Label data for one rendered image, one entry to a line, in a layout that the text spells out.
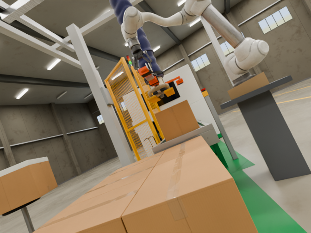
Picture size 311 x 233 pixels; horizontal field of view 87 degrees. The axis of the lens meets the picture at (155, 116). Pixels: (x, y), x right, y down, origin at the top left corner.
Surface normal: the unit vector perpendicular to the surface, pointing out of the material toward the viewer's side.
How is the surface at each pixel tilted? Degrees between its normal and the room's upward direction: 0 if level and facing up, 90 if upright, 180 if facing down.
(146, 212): 90
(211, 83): 90
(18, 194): 90
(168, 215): 90
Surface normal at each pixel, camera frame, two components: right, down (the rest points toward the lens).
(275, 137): -0.41, 0.10
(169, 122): -0.14, -0.03
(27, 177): 0.14, -0.15
